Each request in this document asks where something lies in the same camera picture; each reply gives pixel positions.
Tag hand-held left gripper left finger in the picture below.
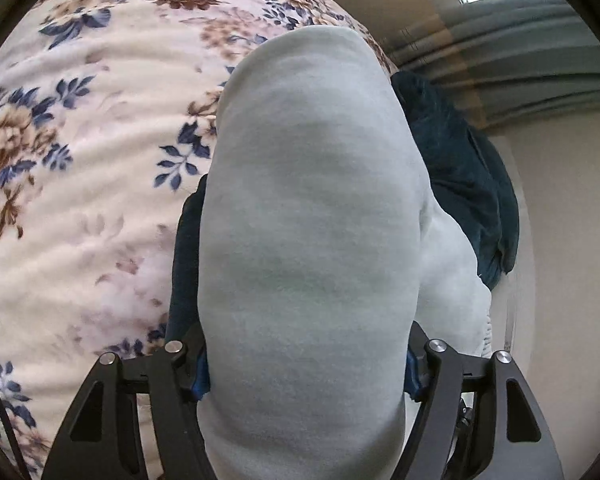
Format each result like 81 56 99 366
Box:
40 321 217 480

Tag light mint pants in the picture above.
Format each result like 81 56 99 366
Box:
197 25 496 480

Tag dark folded clothes stack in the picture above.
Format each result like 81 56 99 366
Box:
165 70 522 361

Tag grey-green curtain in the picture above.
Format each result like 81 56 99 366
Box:
394 0 600 128

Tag floral blanket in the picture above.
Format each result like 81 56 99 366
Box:
0 0 401 480

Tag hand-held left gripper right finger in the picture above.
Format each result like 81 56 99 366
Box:
394 320 566 480

